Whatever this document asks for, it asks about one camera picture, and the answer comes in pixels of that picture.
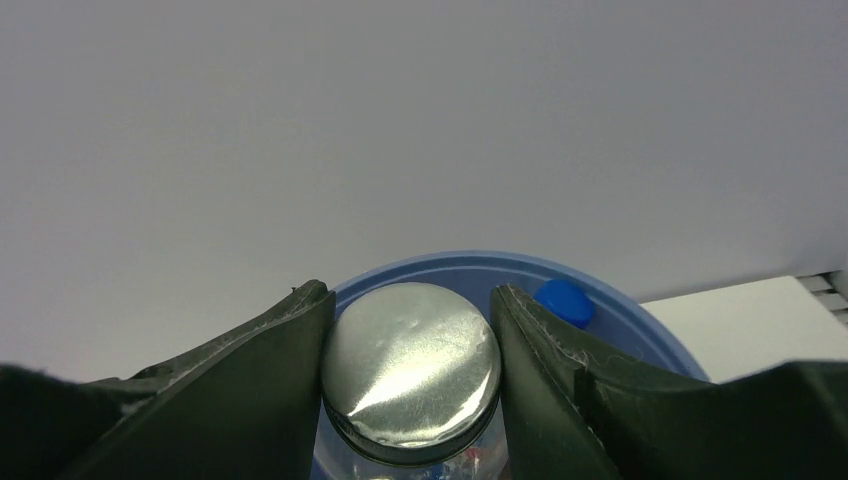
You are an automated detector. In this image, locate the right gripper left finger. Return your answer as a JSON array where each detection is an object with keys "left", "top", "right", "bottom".
[{"left": 1, "top": 280, "right": 336, "bottom": 479}]

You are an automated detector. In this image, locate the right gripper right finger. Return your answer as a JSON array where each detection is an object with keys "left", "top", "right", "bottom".
[{"left": 490, "top": 285, "right": 847, "bottom": 479}]

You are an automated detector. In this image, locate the blue label blue cap bottle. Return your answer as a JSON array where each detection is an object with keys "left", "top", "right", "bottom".
[{"left": 533, "top": 279, "right": 596, "bottom": 329}]

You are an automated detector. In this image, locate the clear jar silver lid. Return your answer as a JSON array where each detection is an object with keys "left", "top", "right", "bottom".
[{"left": 313, "top": 282, "right": 508, "bottom": 479}]

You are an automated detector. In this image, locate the blue plastic bin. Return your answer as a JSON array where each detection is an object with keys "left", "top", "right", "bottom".
[{"left": 309, "top": 250, "right": 711, "bottom": 480}]

